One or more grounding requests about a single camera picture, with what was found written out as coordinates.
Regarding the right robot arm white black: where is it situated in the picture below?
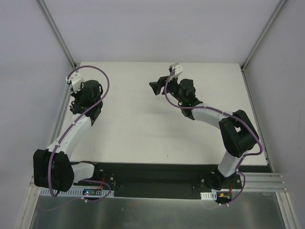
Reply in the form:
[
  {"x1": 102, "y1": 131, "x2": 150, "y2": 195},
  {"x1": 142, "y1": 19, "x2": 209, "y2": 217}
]
[{"x1": 149, "y1": 76, "x2": 263, "y2": 188}]

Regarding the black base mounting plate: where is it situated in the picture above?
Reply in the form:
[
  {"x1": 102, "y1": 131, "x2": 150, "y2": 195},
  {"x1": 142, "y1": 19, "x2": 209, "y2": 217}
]
[{"x1": 77, "y1": 162, "x2": 216, "y2": 199}]

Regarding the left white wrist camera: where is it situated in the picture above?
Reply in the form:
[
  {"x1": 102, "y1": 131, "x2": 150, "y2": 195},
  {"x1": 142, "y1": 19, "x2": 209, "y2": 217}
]
[{"x1": 66, "y1": 73, "x2": 84, "y2": 93}]

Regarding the white cable duct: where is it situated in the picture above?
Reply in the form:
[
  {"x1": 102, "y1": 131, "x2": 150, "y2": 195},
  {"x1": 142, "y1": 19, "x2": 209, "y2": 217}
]
[
  {"x1": 39, "y1": 187, "x2": 114, "y2": 198},
  {"x1": 200, "y1": 191, "x2": 232, "y2": 201}
]

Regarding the right aluminium frame post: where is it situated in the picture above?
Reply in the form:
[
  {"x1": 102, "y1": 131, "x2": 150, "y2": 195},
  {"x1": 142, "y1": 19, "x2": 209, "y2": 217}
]
[{"x1": 240, "y1": 0, "x2": 289, "y2": 72}]

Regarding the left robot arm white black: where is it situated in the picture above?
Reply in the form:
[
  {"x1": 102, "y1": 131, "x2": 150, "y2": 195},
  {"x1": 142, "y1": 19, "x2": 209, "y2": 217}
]
[{"x1": 33, "y1": 80, "x2": 103, "y2": 192}]

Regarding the left aluminium frame post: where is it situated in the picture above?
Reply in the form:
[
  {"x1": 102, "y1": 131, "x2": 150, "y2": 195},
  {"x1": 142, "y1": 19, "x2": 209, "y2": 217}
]
[{"x1": 36, "y1": 0, "x2": 76, "y2": 68}]

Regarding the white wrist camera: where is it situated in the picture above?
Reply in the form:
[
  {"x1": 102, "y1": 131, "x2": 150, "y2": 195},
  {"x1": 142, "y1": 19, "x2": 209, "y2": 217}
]
[
  {"x1": 66, "y1": 73, "x2": 84, "y2": 93},
  {"x1": 169, "y1": 62, "x2": 183, "y2": 81}
]

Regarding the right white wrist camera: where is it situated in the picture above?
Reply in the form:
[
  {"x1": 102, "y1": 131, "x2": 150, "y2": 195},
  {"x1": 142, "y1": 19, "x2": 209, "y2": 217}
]
[{"x1": 169, "y1": 62, "x2": 183, "y2": 81}]

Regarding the aluminium frame post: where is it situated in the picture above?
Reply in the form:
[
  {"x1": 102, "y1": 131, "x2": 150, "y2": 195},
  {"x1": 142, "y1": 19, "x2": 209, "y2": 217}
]
[
  {"x1": 36, "y1": 0, "x2": 76, "y2": 68},
  {"x1": 240, "y1": 0, "x2": 289, "y2": 72}
]

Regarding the right white cable duct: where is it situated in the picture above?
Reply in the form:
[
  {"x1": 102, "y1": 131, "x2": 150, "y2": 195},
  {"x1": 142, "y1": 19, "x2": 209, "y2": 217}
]
[{"x1": 200, "y1": 191, "x2": 232, "y2": 201}]

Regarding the left white cable duct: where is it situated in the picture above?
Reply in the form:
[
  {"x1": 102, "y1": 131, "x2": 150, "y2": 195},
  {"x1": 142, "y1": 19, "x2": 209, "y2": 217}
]
[{"x1": 39, "y1": 187, "x2": 114, "y2": 198}]

